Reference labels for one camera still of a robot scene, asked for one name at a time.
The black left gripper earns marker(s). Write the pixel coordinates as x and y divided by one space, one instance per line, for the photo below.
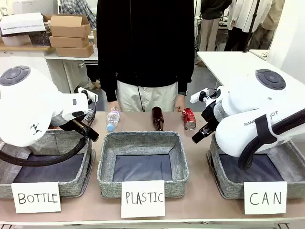
77 126

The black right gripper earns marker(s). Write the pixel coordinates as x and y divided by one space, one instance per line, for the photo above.
210 117

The red crushed can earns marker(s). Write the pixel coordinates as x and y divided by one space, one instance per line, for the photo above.
189 118

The small plastic water bottle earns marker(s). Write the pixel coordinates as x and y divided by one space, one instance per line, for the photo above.
113 118

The brown glass bottle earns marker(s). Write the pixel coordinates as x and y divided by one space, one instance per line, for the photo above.
157 115

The person's right forearm black sleeve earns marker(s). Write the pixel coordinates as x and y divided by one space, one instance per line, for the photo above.
110 88

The person's left forearm black sleeve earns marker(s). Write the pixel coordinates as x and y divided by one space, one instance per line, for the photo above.
186 81

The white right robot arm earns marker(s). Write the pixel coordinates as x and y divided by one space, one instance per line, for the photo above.
243 105

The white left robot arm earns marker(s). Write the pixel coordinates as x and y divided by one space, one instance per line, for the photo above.
28 107

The grey basket with plastic sign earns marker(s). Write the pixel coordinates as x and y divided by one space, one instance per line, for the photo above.
143 145

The grey basket with bottle sign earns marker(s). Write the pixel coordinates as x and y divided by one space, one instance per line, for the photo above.
71 188

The grey basket with can sign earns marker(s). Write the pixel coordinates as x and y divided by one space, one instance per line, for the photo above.
228 188

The paper sign reading can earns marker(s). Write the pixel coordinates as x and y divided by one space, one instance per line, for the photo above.
265 198

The person's right hand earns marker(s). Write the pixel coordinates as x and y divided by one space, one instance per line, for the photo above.
113 106

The person's left hand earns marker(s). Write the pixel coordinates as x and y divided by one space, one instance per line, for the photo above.
180 103

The dark wristwatch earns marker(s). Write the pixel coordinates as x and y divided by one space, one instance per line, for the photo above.
183 93

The large white table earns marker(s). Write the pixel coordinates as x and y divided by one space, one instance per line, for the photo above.
228 64

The white desk with legs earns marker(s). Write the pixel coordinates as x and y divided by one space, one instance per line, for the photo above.
71 59

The paper sign reading plastic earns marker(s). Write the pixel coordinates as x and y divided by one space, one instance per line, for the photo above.
143 199

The paper sign reading bottle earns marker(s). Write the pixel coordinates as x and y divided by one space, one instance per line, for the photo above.
35 198

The flat brown cardboard box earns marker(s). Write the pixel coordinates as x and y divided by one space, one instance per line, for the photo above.
75 51

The closed brown cardboard box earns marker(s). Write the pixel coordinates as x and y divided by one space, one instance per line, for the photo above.
69 41

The person in black sweater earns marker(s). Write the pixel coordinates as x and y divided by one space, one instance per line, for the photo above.
145 47

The wooden shelf board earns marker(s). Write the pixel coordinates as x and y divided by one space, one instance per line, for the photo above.
26 47

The black plastic crate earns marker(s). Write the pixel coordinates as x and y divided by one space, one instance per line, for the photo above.
40 38

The open brown cardboard box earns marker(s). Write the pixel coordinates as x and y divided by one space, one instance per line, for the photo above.
70 26

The person in beige trousers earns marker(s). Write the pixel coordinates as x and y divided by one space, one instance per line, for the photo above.
212 21

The white plastic container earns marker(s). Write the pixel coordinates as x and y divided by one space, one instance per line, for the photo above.
15 40

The black tripod pole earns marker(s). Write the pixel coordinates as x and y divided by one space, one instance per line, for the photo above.
252 21

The person in plaid shirt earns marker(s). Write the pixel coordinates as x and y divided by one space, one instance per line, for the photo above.
78 9

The person in white coat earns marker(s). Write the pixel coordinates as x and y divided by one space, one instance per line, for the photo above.
240 14

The person in tan jacket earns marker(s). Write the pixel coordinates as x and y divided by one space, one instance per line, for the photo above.
269 23

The white box with print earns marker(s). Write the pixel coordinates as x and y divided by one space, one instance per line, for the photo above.
22 23

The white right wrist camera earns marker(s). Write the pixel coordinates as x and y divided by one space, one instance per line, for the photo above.
196 96

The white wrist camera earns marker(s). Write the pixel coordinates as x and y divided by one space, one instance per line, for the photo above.
83 91
196 96

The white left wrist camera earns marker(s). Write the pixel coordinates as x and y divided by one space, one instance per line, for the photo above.
83 91

